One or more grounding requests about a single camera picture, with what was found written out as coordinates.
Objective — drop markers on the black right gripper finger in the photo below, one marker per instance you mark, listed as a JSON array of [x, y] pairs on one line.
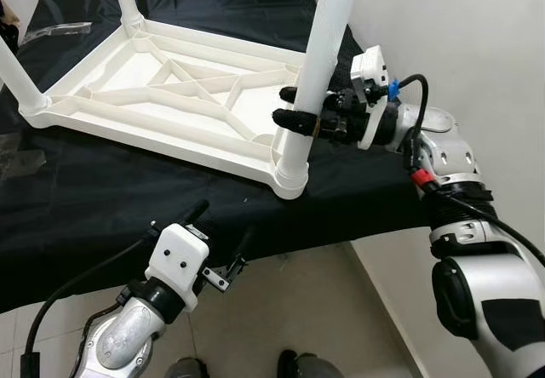
[[288, 94], [294, 123]]

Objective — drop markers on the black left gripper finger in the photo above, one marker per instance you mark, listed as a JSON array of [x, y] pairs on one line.
[[194, 212], [243, 246]]

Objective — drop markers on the white plastic table top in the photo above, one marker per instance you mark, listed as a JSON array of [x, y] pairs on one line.
[[170, 80]]

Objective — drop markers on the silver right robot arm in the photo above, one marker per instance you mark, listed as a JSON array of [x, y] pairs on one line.
[[477, 293]]

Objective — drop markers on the tan rubber band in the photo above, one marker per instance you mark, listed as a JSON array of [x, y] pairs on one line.
[[317, 127]]

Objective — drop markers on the black table cloth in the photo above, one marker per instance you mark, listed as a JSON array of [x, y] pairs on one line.
[[128, 191]]

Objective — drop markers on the clear tape cross patch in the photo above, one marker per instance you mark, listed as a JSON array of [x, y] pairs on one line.
[[17, 163]]

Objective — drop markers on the clear tape strip patch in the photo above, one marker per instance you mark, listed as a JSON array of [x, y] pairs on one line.
[[55, 30]]

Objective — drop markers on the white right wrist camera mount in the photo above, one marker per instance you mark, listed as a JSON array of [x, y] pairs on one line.
[[370, 67]]

